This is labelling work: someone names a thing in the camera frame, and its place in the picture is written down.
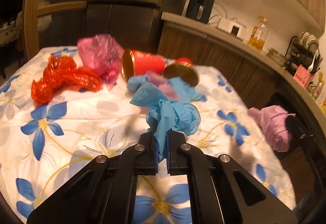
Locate cooking oil bottle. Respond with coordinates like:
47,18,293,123
248,15,268,52

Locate floral white blue tablecloth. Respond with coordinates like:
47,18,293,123
1,47,296,223

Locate purple glove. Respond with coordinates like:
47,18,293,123
146,71,179,101

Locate black dish rack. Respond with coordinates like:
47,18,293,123
285,32,323,76

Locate purple trash bag liner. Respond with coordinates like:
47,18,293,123
247,105,296,152

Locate blue glove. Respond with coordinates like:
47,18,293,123
127,74,207,103
130,82,201,162

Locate pink utensil holder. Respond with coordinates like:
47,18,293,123
293,65,314,89

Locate wooden glass door cabinet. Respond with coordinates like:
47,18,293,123
22,0,87,61

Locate black air fryer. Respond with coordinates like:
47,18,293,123
185,0,215,24

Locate wooden base cabinets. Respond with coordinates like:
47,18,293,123
158,21,325,151

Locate red mesh plastic bag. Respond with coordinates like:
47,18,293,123
31,55,103,105

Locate white rice cooker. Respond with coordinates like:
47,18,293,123
217,17,247,40

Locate red paper cup gold inside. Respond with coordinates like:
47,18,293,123
163,57,199,87

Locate pink plastic bag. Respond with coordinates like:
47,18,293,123
77,34,124,85

